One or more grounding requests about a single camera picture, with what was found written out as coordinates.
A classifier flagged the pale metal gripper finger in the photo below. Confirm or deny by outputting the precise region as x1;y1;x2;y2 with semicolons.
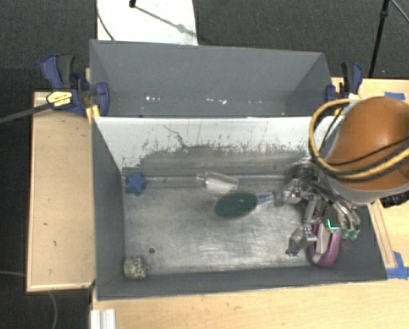
285;225;310;256
298;230;319;253

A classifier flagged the small clear and blue tube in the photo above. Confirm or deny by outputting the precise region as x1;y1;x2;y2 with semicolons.
257;190;284;207

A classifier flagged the dark green round disc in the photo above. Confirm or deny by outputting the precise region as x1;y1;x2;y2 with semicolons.
212;191;259;219

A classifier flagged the clear glass cup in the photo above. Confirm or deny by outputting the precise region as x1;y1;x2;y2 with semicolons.
194;171;240;195

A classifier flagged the grey metal bin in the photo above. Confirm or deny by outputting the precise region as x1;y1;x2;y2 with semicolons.
87;38;388;301

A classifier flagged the speckled grey ball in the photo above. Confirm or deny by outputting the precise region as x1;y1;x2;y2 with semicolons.
123;254;149;280

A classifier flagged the blue star-shaped toy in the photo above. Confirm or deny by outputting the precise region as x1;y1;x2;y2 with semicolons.
124;171;148;195

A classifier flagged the pale wood board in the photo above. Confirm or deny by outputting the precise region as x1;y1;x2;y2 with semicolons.
26;90;96;293

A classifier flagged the purple ring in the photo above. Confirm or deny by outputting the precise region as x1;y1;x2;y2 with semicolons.
307;221;343;267

